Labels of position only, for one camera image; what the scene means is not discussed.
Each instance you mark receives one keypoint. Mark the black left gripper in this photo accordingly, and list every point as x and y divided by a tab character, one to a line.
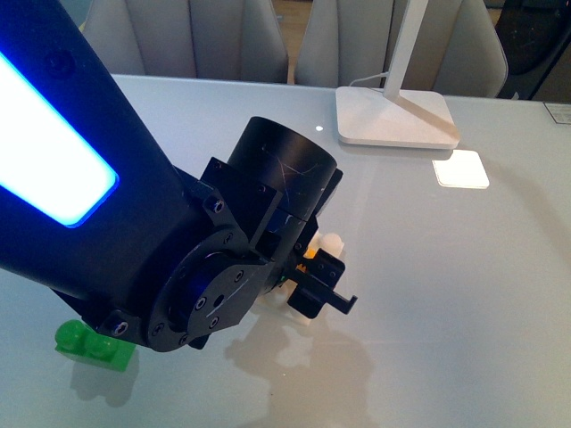
274	183

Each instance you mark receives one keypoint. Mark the yellow two-stud toy block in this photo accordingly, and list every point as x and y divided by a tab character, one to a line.
308	254

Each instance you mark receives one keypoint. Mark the white studded base plate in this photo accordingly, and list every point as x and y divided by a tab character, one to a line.
276	300

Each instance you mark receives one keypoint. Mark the dark blue left robot arm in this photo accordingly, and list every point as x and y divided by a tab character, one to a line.
92	208

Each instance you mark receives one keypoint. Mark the green two-stud toy block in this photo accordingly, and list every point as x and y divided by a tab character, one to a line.
78	342

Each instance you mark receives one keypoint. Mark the white desk lamp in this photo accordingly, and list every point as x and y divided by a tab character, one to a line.
392	116

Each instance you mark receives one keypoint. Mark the beige chair on left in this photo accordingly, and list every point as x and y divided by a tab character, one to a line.
225	40

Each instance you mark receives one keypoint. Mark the beige chair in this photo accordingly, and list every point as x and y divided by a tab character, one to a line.
457	51
225	40

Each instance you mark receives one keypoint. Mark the beige chair on right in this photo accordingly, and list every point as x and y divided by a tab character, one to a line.
457	51

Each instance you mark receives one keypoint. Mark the black front-load washing machine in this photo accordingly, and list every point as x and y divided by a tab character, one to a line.
535	36

